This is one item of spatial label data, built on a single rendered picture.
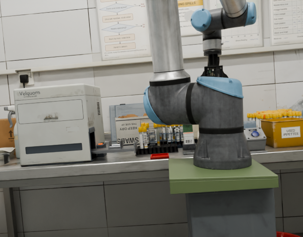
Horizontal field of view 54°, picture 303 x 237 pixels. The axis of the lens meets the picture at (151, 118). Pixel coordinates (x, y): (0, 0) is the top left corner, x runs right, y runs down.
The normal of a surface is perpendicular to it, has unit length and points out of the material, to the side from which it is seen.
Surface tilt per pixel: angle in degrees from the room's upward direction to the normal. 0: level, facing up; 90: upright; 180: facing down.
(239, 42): 95
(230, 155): 73
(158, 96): 97
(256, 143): 120
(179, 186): 90
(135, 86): 90
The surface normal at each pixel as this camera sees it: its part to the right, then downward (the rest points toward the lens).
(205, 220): -0.05, 0.06
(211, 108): -0.50, 0.10
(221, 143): -0.25, -0.24
